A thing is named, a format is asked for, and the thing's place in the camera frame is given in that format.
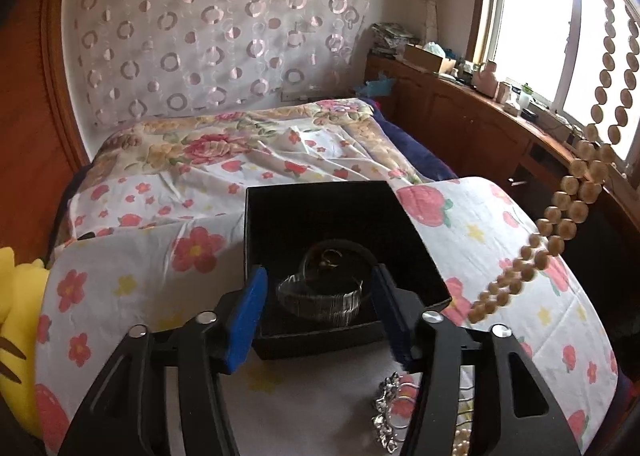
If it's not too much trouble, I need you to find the black bangle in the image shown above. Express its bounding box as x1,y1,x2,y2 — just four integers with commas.
301,239,382,287

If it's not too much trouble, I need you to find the floral bed blanket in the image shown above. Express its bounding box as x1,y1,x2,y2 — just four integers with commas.
54,98,441,257

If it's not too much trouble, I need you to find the circle pattern wall curtain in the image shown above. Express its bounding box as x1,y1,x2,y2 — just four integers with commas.
67,0,382,129

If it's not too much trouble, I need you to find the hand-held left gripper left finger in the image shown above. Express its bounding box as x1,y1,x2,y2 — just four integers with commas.
57,265,269,456

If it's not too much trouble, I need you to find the stack of folded cloths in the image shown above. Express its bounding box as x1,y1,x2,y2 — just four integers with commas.
370,22,422,60

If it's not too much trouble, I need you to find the wooden bead necklace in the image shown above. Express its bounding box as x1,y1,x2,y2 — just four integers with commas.
468,0,640,325

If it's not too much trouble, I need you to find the blue plastic bag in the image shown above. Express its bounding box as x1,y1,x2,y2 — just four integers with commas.
356,72,399,97

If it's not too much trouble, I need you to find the pink container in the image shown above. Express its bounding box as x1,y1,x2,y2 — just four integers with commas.
471,60,499,97

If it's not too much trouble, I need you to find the pearl necklace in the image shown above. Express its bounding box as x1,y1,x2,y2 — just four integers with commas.
451,401,477,456

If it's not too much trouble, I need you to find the black jewelry box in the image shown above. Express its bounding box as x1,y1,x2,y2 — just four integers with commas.
244,181,454,361

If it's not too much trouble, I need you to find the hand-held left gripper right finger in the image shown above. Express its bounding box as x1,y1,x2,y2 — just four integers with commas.
371,263,584,456

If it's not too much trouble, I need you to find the yellow plush toy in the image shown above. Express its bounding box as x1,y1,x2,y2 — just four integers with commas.
0,247,52,437

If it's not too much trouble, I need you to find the strawberry print cloth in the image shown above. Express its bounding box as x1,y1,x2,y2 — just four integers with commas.
34,176,622,456

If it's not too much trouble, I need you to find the silver mesh bracelet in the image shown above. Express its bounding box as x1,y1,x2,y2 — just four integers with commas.
276,273,364,329

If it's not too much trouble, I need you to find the wooden cabinet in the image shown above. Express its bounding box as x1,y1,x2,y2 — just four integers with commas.
364,52,640,337

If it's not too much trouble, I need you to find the navy blue blanket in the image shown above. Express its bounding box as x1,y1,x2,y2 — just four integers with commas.
360,96,457,185

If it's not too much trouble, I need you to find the cardboard box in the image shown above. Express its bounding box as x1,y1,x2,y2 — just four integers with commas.
402,43,444,75

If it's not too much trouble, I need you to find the window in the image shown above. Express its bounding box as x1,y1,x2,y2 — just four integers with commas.
470,0,640,163

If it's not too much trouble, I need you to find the silver rhinestone brooch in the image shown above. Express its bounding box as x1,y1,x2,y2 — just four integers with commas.
370,371,427,455

